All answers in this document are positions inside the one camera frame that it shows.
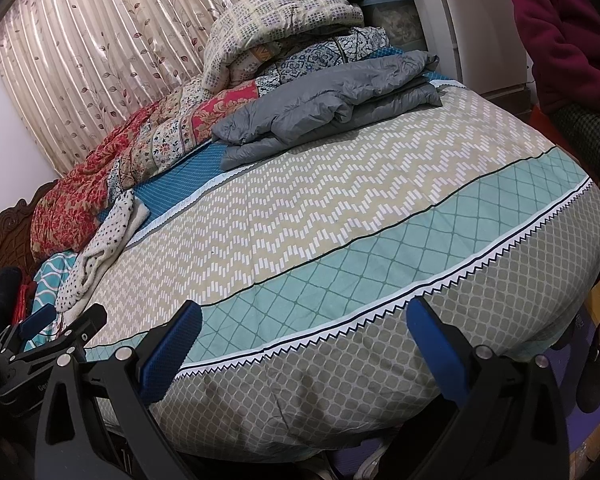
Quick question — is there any grey puffer jacket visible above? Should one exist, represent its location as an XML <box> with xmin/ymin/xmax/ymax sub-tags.
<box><xmin>212</xmin><ymin>50</ymin><xmax>442</xmax><ymax>171</ymax></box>

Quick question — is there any teal patterned pillow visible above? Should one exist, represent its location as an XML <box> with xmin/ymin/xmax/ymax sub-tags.
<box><xmin>24</xmin><ymin>252</ymin><xmax>78</xmax><ymax>351</ymax></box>

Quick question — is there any carved wooden headboard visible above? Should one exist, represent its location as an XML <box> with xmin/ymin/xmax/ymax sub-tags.
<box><xmin>0</xmin><ymin>180</ymin><xmax>58</xmax><ymax>298</ymax></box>

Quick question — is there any patterned bed sheet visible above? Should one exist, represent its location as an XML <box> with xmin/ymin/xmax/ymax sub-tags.
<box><xmin>86</xmin><ymin>81</ymin><xmax>600</xmax><ymax>460</ymax></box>

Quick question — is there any red floral patchwork quilt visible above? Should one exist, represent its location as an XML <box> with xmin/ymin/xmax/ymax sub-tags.
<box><xmin>30</xmin><ymin>26</ymin><xmax>390</xmax><ymax>261</ymax></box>

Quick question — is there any white dotted cloth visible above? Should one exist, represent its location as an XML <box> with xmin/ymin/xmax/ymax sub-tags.
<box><xmin>55</xmin><ymin>190</ymin><xmax>149</xmax><ymax>326</ymax></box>

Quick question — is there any cream floral curtain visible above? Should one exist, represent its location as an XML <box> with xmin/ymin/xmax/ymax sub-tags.
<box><xmin>0</xmin><ymin>0</ymin><xmax>238</xmax><ymax>174</ymax></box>

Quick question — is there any cream patterned folded comforter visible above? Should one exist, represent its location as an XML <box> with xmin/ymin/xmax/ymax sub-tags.
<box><xmin>201</xmin><ymin>0</ymin><xmax>364</xmax><ymax>94</ymax></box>

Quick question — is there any white cabinet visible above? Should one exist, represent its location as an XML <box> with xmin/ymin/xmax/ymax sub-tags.
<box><xmin>414</xmin><ymin>0</ymin><xmax>528</xmax><ymax>96</ymax></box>

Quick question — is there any person in maroon sweater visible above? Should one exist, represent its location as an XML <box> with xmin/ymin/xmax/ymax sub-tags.
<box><xmin>512</xmin><ymin>0</ymin><xmax>600</xmax><ymax>413</ymax></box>

